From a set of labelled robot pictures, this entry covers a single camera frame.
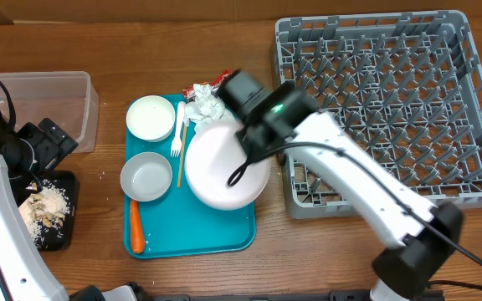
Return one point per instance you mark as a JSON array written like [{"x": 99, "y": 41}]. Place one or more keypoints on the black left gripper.
[{"x": 53, "y": 144}]

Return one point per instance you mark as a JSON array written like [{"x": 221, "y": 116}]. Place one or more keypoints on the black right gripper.
[{"x": 253, "y": 145}]

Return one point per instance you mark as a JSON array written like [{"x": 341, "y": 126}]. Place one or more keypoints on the white round plate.
[{"x": 212, "y": 156}]

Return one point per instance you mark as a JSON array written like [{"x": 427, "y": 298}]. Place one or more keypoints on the white plastic fork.
[{"x": 176, "y": 144}]

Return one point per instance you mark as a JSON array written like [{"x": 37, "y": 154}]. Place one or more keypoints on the grey round bowl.
[{"x": 146, "y": 177}]

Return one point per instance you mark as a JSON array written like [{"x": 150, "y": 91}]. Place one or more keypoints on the white round bowl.
[{"x": 151, "y": 118}]

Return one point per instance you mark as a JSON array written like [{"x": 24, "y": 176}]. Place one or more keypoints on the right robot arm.
[{"x": 419, "y": 236}]

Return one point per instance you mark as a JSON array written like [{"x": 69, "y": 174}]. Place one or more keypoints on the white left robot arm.
[{"x": 23, "y": 273}]

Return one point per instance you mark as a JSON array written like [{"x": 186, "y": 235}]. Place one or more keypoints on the black waste tray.
[{"x": 68, "y": 181}]

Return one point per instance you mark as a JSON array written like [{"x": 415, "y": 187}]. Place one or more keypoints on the grey plastic dishwasher rack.
[{"x": 407, "y": 88}]

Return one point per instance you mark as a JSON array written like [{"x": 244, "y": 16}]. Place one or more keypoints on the clear plastic bin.
[{"x": 68, "y": 98}]

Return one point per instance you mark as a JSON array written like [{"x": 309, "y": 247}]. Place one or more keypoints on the peanut shells and rice pile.
[{"x": 46, "y": 215}]

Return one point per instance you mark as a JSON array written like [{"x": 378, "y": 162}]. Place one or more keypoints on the crumpled white paper napkin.
[{"x": 204, "y": 108}]

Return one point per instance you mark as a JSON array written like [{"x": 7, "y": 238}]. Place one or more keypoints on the red silver snack wrapper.
[{"x": 189, "y": 92}]

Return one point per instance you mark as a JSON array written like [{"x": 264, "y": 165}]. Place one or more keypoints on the wooden chopstick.
[{"x": 184, "y": 138}]

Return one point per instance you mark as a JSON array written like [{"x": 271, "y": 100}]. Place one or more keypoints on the orange carrot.
[{"x": 136, "y": 230}]

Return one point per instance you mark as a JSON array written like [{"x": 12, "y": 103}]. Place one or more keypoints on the teal plastic serving tray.
[{"x": 178, "y": 224}]

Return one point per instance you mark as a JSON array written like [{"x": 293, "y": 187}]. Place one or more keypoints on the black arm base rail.
[{"x": 132, "y": 291}]

